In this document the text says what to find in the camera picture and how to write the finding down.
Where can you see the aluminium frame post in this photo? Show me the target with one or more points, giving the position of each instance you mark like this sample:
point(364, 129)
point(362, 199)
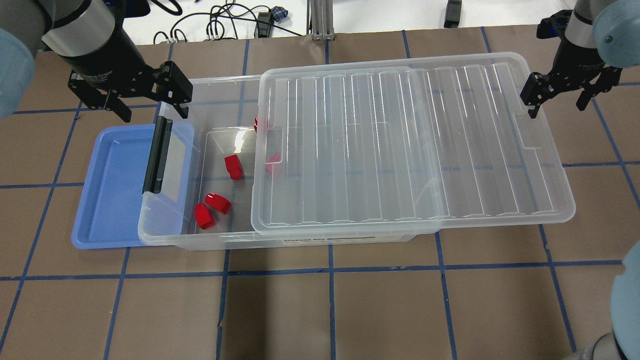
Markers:
point(320, 20)

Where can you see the blue plastic tray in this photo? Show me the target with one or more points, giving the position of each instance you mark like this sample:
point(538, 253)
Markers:
point(113, 203)

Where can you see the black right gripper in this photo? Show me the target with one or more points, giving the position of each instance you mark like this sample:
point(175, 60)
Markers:
point(581, 59)

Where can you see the clear plastic storage box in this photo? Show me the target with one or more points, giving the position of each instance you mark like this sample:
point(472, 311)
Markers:
point(222, 112)

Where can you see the red block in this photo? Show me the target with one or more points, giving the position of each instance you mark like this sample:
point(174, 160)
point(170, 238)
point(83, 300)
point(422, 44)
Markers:
point(274, 165)
point(203, 216)
point(234, 167)
point(218, 203)

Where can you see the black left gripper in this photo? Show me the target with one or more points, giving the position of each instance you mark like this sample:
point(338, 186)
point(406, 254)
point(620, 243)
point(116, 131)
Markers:
point(102, 56)

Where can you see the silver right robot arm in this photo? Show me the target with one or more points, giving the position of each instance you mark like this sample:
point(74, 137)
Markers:
point(597, 40)

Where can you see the black power adapter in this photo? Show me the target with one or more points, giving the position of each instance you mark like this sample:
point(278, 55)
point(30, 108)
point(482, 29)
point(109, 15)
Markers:
point(453, 12)

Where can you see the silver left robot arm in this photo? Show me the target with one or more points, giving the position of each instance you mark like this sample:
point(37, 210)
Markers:
point(66, 27)

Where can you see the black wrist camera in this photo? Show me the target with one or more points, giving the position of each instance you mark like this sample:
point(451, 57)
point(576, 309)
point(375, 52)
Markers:
point(554, 26)

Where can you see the black box latch handle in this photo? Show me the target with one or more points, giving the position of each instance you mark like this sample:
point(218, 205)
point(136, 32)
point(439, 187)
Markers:
point(157, 159)

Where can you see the clear plastic box lid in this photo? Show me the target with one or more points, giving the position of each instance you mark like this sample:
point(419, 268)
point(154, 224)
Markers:
point(404, 146)

